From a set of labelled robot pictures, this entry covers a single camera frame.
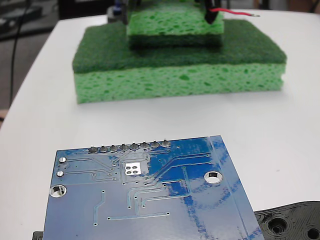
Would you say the red wire with looped end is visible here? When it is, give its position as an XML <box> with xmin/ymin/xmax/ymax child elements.
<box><xmin>209</xmin><ymin>8</ymin><xmax>261</xmax><ymax>18</ymax></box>

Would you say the dark grey and blue robot base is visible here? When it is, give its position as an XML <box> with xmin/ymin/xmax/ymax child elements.
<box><xmin>106</xmin><ymin>0</ymin><xmax>126</xmax><ymax>24</ymax></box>

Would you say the blue printed circuit board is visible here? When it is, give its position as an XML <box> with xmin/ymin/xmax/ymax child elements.
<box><xmin>41</xmin><ymin>134</ymin><xmax>266</xmax><ymax>240</ymax></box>

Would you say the small green scrub sponge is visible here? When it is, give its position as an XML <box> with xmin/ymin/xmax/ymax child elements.
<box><xmin>126</xmin><ymin>0</ymin><xmax>225</xmax><ymax>50</ymax></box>

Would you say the large green scrub sponge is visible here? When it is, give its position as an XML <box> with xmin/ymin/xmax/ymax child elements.
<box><xmin>71</xmin><ymin>19</ymin><xmax>288</xmax><ymax>105</ymax></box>

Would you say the black background equipment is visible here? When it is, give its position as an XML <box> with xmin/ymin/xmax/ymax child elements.
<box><xmin>0</xmin><ymin>0</ymin><xmax>58</xmax><ymax>41</ymax></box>

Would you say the thin black cable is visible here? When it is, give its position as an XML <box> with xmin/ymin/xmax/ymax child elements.
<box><xmin>9</xmin><ymin>0</ymin><xmax>31</xmax><ymax>106</ymax></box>

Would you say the black plastic mount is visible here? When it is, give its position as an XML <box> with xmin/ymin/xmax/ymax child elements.
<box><xmin>32</xmin><ymin>199</ymin><xmax>320</xmax><ymax>240</ymax></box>

